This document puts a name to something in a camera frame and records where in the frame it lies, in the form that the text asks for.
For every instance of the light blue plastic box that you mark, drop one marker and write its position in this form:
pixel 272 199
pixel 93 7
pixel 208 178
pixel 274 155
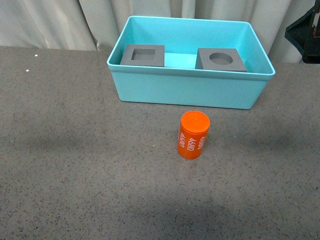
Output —
pixel 178 82

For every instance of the gray block with square hole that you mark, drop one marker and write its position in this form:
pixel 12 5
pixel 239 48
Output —
pixel 144 55

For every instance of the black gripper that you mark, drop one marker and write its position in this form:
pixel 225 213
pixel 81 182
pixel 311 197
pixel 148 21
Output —
pixel 304 34

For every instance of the gray block with round hole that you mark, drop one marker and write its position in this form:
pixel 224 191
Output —
pixel 219 59

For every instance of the white curtain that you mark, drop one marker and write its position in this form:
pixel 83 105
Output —
pixel 95 25

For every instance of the orange cylinder with white numbers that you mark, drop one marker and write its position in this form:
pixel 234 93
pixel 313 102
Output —
pixel 194 127

